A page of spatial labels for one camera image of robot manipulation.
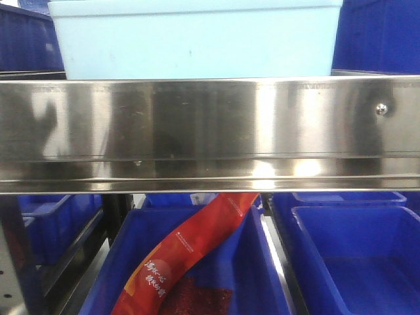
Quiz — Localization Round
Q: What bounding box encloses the light blue plastic bin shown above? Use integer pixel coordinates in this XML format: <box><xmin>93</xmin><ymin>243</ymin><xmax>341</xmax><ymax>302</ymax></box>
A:
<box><xmin>49</xmin><ymin>1</ymin><xmax>343</xmax><ymax>79</ymax></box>

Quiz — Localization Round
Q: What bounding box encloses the blue bin adjacent shelf left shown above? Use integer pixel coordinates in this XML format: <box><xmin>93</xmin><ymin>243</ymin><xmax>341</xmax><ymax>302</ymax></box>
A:
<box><xmin>17</xmin><ymin>194</ymin><xmax>102</xmax><ymax>265</ymax></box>

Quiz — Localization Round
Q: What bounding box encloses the blue bin rear centre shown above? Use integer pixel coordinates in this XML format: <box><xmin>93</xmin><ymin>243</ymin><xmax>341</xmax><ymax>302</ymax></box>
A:
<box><xmin>142</xmin><ymin>192</ymin><xmax>217</xmax><ymax>208</ymax></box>

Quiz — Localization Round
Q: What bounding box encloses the blue bin lower rear right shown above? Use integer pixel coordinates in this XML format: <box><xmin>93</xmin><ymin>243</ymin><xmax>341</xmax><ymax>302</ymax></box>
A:
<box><xmin>272</xmin><ymin>191</ymin><xmax>407</xmax><ymax>223</ymax></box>

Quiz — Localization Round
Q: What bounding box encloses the blue bin with snack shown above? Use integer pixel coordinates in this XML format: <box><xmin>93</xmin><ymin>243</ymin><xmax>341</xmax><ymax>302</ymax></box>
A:
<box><xmin>79</xmin><ymin>205</ymin><xmax>291</xmax><ymax>314</ymax></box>

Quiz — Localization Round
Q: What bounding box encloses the red snack package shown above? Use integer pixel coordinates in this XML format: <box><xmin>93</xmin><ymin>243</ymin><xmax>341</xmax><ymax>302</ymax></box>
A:
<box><xmin>111</xmin><ymin>192</ymin><xmax>258</xmax><ymax>314</ymax></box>

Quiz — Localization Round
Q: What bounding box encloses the blue bin lower front right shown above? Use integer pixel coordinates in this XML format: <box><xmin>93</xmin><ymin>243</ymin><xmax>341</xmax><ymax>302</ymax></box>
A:
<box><xmin>292</xmin><ymin>206</ymin><xmax>419</xmax><ymax>314</ymax></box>

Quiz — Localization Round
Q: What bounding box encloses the dark blue bin top right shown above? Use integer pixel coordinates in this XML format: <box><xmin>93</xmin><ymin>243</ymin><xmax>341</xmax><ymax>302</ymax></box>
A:
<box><xmin>333</xmin><ymin>1</ymin><xmax>419</xmax><ymax>74</ymax></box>

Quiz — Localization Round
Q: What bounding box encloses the dark blue bin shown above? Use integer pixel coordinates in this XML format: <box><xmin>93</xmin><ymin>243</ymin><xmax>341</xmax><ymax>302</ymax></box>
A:
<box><xmin>333</xmin><ymin>1</ymin><xmax>419</xmax><ymax>74</ymax></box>
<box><xmin>1</xmin><ymin>4</ymin><xmax>64</xmax><ymax>72</ymax></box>

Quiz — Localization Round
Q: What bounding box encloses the dark blue bin top left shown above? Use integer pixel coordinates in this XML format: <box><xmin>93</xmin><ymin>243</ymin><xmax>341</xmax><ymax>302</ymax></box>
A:
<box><xmin>1</xmin><ymin>4</ymin><xmax>64</xmax><ymax>72</ymax></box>

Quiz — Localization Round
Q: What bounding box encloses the grey perforated upright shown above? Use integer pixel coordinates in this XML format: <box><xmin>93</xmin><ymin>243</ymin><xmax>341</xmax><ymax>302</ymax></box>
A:
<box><xmin>0</xmin><ymin>195</ymin><xmax>43</xmax><ymax>315</ymax></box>

